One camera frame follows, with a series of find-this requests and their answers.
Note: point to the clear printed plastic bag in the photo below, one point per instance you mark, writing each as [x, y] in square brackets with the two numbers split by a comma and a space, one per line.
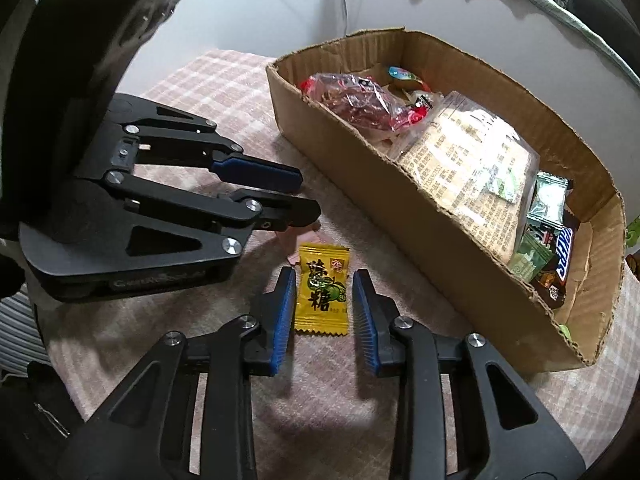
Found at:
[465, 160]

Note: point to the green printed bag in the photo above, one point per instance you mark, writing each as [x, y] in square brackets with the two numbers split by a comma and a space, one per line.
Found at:
[634, 232]

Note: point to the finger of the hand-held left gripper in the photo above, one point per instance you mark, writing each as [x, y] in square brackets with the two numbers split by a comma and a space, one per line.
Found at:
[255, 172]
[280, 212]

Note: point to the yellow candy packet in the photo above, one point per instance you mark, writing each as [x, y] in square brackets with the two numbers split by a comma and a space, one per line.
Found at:
[320, 290]

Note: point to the striped cloth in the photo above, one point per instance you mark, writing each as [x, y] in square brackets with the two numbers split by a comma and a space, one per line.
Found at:
[20, 335]

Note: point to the red clear meat snack packet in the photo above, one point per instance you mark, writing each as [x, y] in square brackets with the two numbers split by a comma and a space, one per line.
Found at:
[350, 100]
[412, 117]

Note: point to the brown ball snack blue wrapper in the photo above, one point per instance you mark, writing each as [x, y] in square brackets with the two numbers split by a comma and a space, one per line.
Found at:
[405, 74]

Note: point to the cardboard box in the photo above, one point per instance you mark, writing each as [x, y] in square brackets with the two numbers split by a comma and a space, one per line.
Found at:
[450, 240]

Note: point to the brown chocolate bar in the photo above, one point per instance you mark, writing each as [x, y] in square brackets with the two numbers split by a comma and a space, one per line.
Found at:
[550, 285]
[565, 252]

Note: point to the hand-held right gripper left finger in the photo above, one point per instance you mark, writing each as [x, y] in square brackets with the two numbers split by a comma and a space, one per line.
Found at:
[282, 320]

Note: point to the green packet with yellow ball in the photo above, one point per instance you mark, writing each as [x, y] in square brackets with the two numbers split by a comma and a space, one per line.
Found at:
[532, 257]

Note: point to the pink paper scrap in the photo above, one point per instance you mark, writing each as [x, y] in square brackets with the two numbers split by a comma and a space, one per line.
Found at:
[300, 240]

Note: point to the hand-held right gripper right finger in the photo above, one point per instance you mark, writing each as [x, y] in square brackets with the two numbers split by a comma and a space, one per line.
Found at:
[362, 320]

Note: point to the dark candy packet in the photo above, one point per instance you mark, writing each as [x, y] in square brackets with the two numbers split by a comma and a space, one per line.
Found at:
[425, 100]

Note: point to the pale green candy packet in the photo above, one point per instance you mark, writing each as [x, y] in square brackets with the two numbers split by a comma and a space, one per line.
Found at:
[550, 197]

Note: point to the dark cloth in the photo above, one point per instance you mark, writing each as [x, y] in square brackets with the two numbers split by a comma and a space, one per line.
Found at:
[30, 425]

